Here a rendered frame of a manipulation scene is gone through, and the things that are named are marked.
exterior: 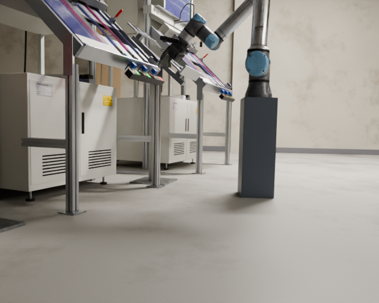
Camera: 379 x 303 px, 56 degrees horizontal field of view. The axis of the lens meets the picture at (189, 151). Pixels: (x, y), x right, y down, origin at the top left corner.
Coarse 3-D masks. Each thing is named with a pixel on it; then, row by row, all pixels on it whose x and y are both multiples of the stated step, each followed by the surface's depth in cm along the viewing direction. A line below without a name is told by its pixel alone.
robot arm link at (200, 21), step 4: (196, 16) 188; (200, 16) 188; (192, 20) 189; (196, 20) 188; (200, 20) 188; (204, 20) 189; (188, 24) 191; (192, 24) 189; (196, 24) 189; (200, 24) 189; (204, 24) 190; (184, 28) 192; (188, 28) 190; (192, 28) 190; (196, 28) 189; (188, 32) 191; (192, 32) 191; (196, 32) 190; (192, 36) 192
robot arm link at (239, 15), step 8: (248, 0) 193; (240, 8) 195; (248, 8) 194; (232, 16) 196; (240, 16) 195; (224, 24) 198; (232, 24) 197; (240, 24) 199; (216, 32) 199; (224, 32) 198; (216, 48) 204
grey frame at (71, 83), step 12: (72, 84) 149; (72, 96) 149; (156, 96) 216; (72, 108) 149; (156, 108) 217; (72, 120) 150; (156, 120) 217; (72, 132) 150; (156, 132) 218; (72, 144) 150; (156, 144) 218; (72, 156) 151; (156, 156) 219; (72, 168) 151; (156, 168) 219; (72, 180) 152; (156, 180) 220; (72, 192) 152; (72, 204) 152
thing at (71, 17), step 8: (48, 0) 165; (56, 0) 173; (64, 0) 183; (56, 8) 163; (64, 8) 172; (72, 8) 182; (64, 16) 163; (72, 16) 172; (80, 16) 181; (72, 24) 163; (80, 24) 171; (88, 24) 181; (80, 32) 161; (88, 32) 170; (96, 32) 179; (80, 40) 155; (88, 40) 161; (96, 40) 169; (104, 40) 178; (104, 48) 169
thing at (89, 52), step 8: (88, 48) 155; (96, 48) 158; (80, 56) 155; (88, 56) 159; (96, 56) 162; (104, 56) 166; (112, 56) 171; (120, 56) 175; (112, 64) 176; (120, 64) 181; (136, 64) 191; (144, 64) 197; (144, 72) 203
